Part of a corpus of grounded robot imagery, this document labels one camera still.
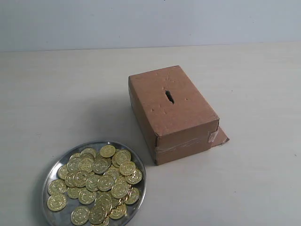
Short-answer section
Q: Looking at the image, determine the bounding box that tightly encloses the brown cardboard slotted box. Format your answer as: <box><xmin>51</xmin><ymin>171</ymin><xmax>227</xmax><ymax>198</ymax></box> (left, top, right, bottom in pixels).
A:
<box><xmin>128</xmin><ymin>65</ymin><xmax>229</xmax><ymax>165</ymax></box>

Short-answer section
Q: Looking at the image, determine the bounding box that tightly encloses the gold coin upper right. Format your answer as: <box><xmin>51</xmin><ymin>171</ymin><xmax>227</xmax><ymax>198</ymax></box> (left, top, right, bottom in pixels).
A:
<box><xmin>114</xmin><ymin>149</ymin><xmax>132</xmax><ymax>166</ymax></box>

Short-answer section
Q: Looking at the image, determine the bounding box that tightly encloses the gold coin top of pile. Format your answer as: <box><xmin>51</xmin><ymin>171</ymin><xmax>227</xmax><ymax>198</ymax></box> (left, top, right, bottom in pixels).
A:
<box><xmin>100</xmin><ymin>145</ymin><xmax>116</xmax><ymax>158</ymax></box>

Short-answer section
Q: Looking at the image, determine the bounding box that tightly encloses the gold coin right side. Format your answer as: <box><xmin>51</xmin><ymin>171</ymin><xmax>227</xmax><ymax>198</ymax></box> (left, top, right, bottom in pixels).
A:
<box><xmin>119</xmin><ymin>161</ymin><xmax>136</xmax><ymax>176</ymax></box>

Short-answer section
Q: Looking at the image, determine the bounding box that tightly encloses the gold coin right edge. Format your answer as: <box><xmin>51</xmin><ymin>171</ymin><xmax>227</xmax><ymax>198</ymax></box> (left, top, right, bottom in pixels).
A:
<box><xmin>125</xmin><ymin>169</ymin><xmax>143</xmax><ymax>185</ymax></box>

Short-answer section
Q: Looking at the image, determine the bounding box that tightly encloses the gold coin edge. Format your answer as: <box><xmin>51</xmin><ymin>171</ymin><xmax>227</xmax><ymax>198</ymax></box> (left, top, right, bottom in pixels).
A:
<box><xmin>125</xmin><ymin>169</ymin><xmax>143</xmax><ymax>185</ymax></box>
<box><xmin>48</xmin><ymin>179</ymin><xmax>67</xmax><ymax>195</ymax></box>

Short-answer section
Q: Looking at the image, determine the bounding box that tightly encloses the gold coin lower right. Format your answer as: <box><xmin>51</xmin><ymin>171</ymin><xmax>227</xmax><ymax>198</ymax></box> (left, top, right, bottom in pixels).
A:
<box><xmin>125</xmin><ymin>187</ymin><xmax>140</xmax><ymax>205</ymax></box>

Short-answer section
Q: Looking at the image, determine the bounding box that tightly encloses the gold coin centre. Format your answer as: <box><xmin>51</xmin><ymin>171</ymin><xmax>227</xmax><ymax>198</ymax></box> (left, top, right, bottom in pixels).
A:
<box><xmin>97</xmin><ymin>175</ymin><xmax>115</xmax><ymax>192</ymax></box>

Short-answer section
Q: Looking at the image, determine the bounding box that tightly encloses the round steel plate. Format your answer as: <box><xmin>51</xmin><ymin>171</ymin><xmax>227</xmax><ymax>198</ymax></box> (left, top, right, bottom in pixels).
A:
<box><xmin>40</xmin><ymin>140</ymin><xmax>146</xmax><ymax>226</ymax></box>

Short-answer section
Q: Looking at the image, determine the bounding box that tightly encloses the gold coin left edge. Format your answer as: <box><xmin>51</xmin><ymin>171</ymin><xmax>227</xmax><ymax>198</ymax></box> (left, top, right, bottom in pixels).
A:
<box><xmin>48</xmin><ymin>179</ymin><xmax>67</xmax><ymax>195</ymax></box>

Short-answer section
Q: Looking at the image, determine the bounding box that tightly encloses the gold coin bottom front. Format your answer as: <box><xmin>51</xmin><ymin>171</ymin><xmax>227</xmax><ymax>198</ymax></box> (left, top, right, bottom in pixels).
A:
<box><xmin>71</xmin><ymin>206</ymin><xmax>90</xmax><ymax>226</ymax></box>

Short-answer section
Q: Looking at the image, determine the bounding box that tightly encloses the gold coin lower left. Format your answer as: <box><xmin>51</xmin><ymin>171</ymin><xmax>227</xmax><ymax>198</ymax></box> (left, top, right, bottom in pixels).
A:
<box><xmin>47</xmin><ymin>194</ymin><xmax>67</xmax><ymax>211</ymax></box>

